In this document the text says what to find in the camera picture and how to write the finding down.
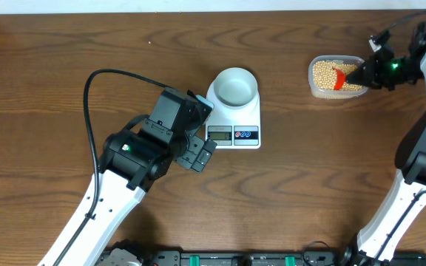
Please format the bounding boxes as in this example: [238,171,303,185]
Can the clear plastic container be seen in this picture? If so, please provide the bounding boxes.
[308,55,368,99]

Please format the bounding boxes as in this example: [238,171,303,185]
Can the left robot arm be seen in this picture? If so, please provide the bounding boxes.
[40,88,216,265]

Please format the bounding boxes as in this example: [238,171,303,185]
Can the grey round bowl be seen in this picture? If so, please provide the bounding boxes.
[213,67,259,107]

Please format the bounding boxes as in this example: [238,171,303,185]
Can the red measuring scoop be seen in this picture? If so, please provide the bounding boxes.
[333,67,346,91]

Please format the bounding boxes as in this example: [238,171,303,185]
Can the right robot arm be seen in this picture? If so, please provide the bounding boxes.
[340,21,426,265]

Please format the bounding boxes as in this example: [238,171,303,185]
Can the white digital kitchen scale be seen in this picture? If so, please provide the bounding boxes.
[205,79,262,149]

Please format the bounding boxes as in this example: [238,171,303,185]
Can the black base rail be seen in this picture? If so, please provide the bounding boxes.
[98,239,426,266]

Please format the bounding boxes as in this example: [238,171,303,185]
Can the left black cable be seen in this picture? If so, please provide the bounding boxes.
[52,68,169,266]

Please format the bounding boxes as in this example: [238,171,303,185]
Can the yellow soybeans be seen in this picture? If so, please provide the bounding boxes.
[312,61,363,91]

